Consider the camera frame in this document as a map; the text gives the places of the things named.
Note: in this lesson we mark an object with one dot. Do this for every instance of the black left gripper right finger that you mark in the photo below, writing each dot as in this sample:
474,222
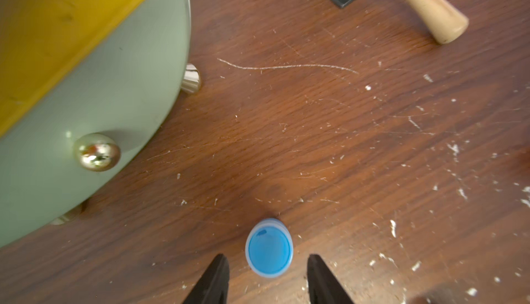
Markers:
324,288

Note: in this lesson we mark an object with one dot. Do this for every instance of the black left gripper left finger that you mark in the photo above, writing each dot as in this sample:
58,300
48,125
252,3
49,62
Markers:
213,286

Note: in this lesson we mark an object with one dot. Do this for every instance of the blue paint can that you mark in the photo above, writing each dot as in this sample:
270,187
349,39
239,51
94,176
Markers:
269,248

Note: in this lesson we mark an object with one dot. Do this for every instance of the pale green bottom drawer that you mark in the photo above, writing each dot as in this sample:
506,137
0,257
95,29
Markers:
96,119

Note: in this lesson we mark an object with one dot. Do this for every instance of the yellow drawer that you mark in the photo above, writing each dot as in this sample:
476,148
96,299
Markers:
43,40

